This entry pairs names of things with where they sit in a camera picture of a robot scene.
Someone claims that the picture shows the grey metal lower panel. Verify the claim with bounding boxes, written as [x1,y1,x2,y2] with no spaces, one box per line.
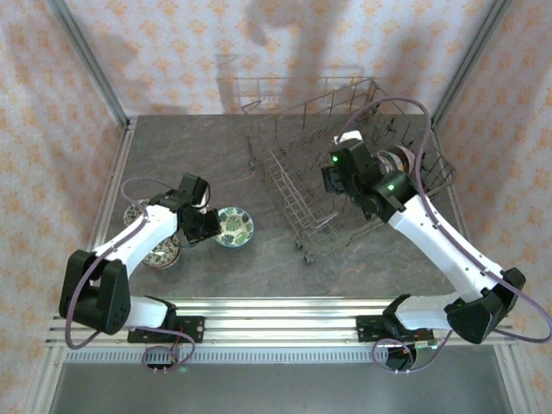
[49,363,514,414]

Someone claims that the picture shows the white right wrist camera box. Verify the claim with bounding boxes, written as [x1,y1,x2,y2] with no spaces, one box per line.
[333,129,364,147]

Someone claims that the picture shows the brown leaf pattern bowl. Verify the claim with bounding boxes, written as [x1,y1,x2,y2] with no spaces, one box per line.
[141,239,181,269]

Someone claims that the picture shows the slotted grey cable duct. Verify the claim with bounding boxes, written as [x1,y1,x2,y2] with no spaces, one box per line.
[63,348,501,364]

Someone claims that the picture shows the aluminium lower frame post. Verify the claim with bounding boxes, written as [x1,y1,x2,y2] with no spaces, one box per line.
[23,344,66,414]
[494,344,534,414]

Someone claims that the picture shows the blue yellow patterned bowl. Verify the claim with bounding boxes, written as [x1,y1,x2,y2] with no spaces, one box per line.
[373,150,405,176]

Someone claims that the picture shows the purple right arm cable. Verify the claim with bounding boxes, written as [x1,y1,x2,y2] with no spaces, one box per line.
[338,97,552,375]

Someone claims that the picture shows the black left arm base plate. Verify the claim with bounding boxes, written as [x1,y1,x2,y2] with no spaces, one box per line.
[128,316,204,344]

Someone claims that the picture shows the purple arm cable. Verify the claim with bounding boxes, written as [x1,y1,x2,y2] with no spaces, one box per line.
[338,97,552,375]
[64,176,194,375]

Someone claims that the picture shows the aluminium frame post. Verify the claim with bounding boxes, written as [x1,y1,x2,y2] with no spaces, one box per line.
[430,0,513,127]
[494,344,534,414]
[47,0,133,127]
[23,344,66,414]

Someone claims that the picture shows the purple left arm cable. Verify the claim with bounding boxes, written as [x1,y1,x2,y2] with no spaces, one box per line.
[64,176,194,375]

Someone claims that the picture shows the aluminium table side rail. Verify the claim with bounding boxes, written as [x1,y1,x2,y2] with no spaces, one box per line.
[68,118,137,312]
[429,116,495,311]

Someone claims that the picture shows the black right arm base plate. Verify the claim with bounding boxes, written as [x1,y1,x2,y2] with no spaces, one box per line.
[356,316,435,344]

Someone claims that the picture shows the aluminium mounting rails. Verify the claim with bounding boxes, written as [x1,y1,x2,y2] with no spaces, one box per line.
[45,296,518,347]

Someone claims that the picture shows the pink inside floral bowl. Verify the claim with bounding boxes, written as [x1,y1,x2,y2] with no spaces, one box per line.
[392,144,418,174]

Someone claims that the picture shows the green leaf pattern bowl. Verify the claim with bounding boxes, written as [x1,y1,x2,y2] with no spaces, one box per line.
[214,205,255,248]

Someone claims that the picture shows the grey wire dish rack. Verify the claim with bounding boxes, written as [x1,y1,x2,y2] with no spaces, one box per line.
[235,76,456,265]

